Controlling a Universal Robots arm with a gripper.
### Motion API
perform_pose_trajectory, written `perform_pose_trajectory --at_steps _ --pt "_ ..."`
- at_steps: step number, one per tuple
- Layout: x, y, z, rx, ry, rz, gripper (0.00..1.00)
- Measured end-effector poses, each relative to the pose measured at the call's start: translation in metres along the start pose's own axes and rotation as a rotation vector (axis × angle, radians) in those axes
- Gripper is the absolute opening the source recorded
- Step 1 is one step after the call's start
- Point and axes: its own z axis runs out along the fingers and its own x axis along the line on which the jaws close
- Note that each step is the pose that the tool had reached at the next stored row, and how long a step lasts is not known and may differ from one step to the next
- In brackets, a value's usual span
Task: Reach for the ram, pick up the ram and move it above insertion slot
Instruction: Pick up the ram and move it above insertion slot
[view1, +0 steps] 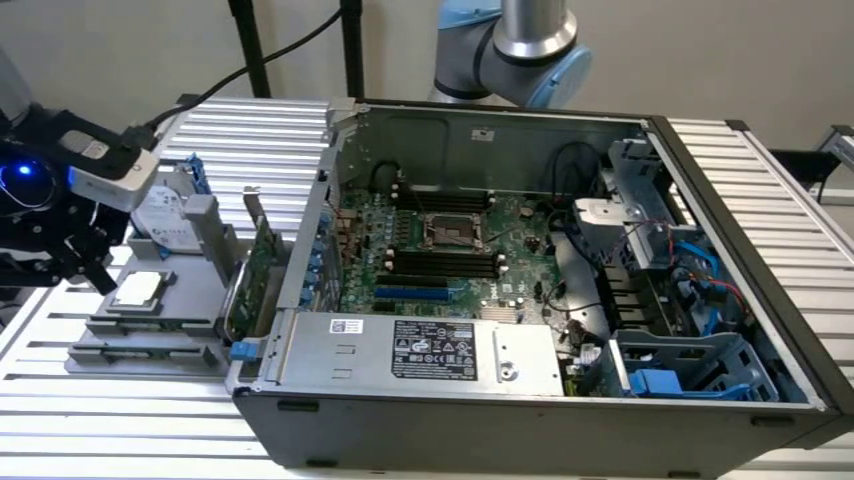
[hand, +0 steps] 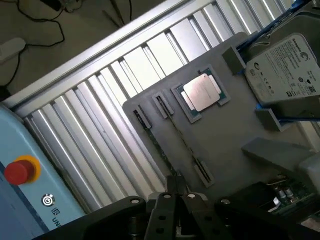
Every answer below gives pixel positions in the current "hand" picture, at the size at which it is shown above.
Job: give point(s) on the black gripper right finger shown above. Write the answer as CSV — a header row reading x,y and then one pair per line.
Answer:
x,y
197,215

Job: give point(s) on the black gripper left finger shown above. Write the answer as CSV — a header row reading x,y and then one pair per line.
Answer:
x,y
163,215

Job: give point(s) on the dark green RAM stick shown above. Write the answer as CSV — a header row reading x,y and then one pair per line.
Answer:
x,y
157,146
185,143

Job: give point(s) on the grey fixture plate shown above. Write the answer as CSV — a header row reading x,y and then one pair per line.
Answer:
x,y
220,140

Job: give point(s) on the silver CPU on green substrate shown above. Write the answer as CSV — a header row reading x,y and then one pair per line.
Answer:
x,y
202,92

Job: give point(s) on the light blue teach pendant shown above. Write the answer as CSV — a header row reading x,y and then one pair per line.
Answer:
x,y
25,200

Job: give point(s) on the red emergency stop button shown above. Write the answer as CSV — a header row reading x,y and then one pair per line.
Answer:
x,y
17,172

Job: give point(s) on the silver Seagate hard disk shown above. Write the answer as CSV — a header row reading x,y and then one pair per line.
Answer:
x,y
282,72

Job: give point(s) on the white power strip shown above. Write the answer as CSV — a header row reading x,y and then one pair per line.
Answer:
x,y
10,48

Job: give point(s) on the blue disk caddy frame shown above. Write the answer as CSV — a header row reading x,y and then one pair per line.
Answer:
x,y
287,12

